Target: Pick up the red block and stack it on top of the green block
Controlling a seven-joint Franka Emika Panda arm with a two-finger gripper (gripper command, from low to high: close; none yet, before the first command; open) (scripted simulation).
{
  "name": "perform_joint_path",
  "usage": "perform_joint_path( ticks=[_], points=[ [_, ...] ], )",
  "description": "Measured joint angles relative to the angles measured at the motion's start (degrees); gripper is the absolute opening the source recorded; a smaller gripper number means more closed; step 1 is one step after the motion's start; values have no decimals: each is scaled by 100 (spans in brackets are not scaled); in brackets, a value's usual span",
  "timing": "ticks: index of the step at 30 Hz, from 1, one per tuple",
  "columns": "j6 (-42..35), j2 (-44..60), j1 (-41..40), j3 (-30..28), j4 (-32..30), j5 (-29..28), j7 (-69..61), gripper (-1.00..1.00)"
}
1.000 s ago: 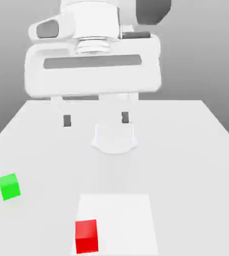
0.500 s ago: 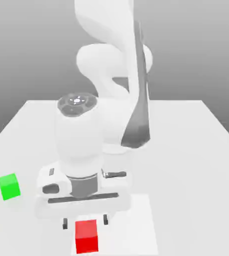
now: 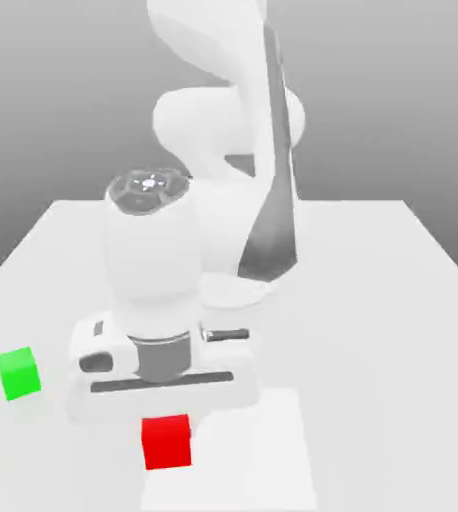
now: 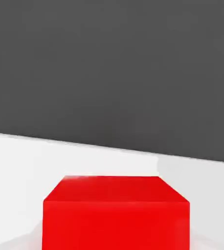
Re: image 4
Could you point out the small red cube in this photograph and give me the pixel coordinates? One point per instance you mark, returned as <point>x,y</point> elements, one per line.
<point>116,220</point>

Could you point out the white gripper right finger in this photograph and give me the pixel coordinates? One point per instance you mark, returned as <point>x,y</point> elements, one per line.
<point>199,244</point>

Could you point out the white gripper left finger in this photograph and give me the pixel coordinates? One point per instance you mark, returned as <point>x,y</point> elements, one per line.
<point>28,241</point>

